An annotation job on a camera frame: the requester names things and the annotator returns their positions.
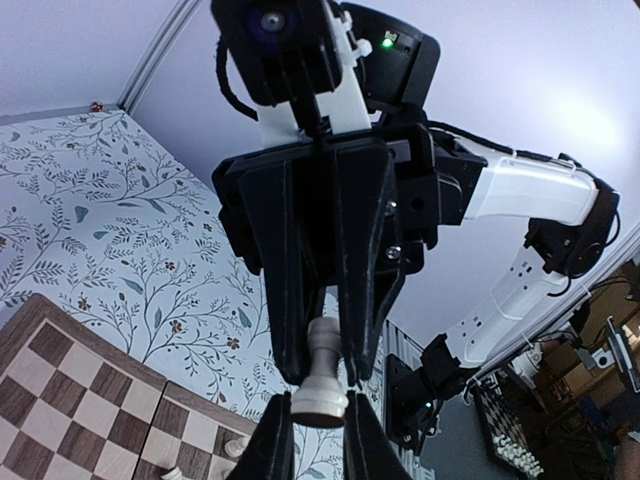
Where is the white rook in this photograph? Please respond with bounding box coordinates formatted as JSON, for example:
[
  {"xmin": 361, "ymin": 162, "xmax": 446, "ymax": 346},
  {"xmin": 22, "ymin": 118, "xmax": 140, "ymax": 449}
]
[{"xmin": 291, "ymin": 317, "xmax": 349, "ymax": 429}]

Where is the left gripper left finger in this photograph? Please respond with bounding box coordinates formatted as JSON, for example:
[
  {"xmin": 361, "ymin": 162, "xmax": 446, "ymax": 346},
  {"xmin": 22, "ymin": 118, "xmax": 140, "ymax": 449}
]
[{"xmin": 227, "ymin": 392, "xmax": 295, "ymax": 480}]

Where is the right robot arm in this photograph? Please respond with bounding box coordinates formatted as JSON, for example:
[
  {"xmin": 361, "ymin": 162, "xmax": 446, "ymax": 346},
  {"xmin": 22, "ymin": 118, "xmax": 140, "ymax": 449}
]
[{"xmin": 211, "ymin": 1, "xmax": 619, "ymax": 390}]

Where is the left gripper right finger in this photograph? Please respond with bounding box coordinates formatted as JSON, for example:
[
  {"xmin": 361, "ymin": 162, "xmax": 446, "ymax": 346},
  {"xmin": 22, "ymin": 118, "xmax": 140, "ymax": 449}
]
[{"xmin": 343, "ymin": 390, "xmax": 408, "ymax": 480}]

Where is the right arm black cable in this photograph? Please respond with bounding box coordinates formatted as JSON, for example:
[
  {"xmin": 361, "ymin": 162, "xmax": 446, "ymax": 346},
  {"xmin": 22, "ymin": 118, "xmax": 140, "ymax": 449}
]
[{"xmin": 213, "ymin": 42, "xmax": 261, "ymax": 121}]

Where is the wooden chess board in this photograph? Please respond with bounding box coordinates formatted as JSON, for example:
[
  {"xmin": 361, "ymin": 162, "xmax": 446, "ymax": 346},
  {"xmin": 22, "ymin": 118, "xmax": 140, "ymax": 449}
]
[{"xmin": 1, "ymin": 295, "xmax": 256, "ymax": 479}]

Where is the right aluminium frame post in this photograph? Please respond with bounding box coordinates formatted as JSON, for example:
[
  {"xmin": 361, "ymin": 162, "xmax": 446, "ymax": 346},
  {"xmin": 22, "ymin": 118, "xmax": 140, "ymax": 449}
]
[{"xmin": 116, "ymin": 0, "xmax": 203, "ymax": 115}]

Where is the floral patterned table mat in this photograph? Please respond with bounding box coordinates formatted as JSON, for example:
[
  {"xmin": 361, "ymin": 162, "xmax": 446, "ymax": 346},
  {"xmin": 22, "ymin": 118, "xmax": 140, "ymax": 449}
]
[{"xmin": 0, "ymin": 107, "xmax": 391, "ymax": 480}]

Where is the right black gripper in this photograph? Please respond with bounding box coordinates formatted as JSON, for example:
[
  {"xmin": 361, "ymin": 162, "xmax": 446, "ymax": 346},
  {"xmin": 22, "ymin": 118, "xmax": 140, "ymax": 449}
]
[{"xmin": 212, "ymin": 125, "xmax": 488, "ymax": 386}]

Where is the white chess piece king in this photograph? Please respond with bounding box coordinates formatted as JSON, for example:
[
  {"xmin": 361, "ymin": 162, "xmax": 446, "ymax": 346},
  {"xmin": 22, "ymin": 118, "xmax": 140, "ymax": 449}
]
[{"xmin": 224, "ymin": 437, "xmax": 250, "ymax": 459}]

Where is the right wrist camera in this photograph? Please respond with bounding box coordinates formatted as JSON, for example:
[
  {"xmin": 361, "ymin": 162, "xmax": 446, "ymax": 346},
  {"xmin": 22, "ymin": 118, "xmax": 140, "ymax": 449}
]
[{"xmin": 210, "ymin": 1, "xmax": 372, "ymax": 148}]

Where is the white chess piece knight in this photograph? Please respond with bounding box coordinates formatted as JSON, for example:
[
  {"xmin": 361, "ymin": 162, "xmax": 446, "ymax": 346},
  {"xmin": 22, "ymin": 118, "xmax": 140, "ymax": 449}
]
[{"xmin": 160, "ymin": 467, "xmax": 187, "ymax": 480}]

